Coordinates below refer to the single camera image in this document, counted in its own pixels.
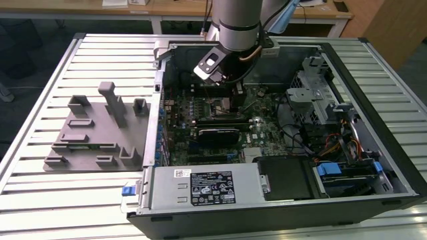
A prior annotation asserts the grey metal leg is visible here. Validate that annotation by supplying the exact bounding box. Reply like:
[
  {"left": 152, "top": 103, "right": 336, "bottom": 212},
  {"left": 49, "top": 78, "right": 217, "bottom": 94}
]
[{"left": 0, "top": 81, "right": 14, "bottom": 103}]

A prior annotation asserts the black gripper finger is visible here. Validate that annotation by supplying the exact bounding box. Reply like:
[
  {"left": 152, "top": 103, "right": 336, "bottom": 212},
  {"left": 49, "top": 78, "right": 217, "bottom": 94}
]
[{"left": 230, "top": 83, "right": 248, "bottom": 114}]

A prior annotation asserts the coloured power wire bundle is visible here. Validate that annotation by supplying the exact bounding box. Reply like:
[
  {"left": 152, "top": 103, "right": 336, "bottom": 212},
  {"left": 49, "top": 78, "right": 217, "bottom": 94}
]
[{"left": 312, "top": 132, "right": 364, "bottom": 161}]

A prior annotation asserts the green motherboard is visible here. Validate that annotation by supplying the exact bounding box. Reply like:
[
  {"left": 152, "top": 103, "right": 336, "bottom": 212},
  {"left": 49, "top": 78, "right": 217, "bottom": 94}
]
[{"left": 161, "top": 84, "right": 291, "bottom": 167}]

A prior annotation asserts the wooden desk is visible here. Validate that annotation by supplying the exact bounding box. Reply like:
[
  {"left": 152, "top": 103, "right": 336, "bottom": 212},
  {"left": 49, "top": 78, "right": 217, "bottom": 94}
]
[{"left": 32, "top": 0, "right": 355, "bottom": 38}]

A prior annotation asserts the green RAM stick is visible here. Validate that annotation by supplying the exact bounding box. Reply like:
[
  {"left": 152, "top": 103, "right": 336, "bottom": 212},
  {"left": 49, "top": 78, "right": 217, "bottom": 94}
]
[{"left": 68, "top": 145, "right": 101, "bottom": 152}]

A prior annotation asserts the hard disk in blue carrier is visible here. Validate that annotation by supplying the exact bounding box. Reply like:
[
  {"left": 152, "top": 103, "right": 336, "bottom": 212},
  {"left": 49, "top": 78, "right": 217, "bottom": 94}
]
[{"left": 315, "top": 161, "right": 384, "bottom": 199}]

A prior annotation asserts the silver CPU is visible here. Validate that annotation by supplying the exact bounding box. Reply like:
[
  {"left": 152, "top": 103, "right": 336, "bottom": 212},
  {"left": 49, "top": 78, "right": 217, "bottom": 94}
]
[{"left": 216, "top": 97, "right": 233, "bottom": 113}]

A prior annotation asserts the small black device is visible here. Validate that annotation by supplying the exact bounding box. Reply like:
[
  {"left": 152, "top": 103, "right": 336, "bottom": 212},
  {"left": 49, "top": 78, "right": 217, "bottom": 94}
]
[{"left": 332, "top": 1, "right": 349, "bottom": 13}]

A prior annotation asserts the grey power supply unit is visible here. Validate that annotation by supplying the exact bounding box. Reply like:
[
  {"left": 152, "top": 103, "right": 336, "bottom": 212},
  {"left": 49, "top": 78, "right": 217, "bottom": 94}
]
[{"left": 145, "top": 165, "right": 269, "bottom": 211}]

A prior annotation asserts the metal drive cage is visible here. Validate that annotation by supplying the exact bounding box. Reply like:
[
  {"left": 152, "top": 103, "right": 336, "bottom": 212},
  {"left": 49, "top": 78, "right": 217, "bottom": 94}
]
[{"left": 285, "top": 56, "right": 355, "bottom": 126}]

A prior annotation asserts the black plastic shroud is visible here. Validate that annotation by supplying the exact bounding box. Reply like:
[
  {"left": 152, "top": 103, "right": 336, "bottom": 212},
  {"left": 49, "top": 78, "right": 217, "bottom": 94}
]
[{"left": 255, "top": 155, "right": 321, "bottom": 202}]

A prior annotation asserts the black graphics card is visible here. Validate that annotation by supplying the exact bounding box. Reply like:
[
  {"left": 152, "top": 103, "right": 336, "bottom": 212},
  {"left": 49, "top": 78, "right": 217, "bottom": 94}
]
[{"left": 196, "top": 128, "right": 240, "bottom": 146}]

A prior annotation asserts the CPU socket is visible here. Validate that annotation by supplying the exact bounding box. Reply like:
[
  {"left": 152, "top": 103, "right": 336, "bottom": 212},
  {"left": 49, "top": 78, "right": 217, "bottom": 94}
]
[{"left": 206, "top": 96, "right": 244, "bottom": 120}]

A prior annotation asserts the silver chipset heatsink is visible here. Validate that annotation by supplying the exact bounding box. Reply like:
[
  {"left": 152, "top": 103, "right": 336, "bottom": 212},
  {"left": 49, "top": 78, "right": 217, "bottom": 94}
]
[{"left": 244, "top": 147, "right": 264, "bottom": 162}]

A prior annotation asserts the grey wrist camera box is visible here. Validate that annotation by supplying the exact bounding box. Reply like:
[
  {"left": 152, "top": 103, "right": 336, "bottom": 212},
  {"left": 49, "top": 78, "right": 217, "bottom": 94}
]
[{"left": 260, "top": 37, "right": 280, "bottom": 58}]

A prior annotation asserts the grey parts rack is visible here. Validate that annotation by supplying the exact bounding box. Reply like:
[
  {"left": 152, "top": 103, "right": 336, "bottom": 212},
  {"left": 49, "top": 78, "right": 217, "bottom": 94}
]
[{"left": 42, "top": 81, "right": 150, "bottom": 173}]

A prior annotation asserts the wooden cabinet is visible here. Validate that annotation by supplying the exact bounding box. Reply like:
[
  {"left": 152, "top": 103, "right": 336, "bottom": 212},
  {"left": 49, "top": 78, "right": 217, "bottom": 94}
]
[{"left": 339, "top": 0, "right": 427, "bottom": 72}]

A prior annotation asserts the black PC case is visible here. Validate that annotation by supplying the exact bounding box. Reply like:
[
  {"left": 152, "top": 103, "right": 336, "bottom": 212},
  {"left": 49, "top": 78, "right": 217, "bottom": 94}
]
[{"left": 125, "top": 39, "right": 425, "bottom": 240}]

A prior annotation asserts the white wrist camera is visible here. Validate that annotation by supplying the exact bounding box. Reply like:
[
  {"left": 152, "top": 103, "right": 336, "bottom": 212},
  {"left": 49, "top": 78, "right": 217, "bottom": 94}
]
[{"left": 192, "top": 48, "right": 232, "bottom": 85}]

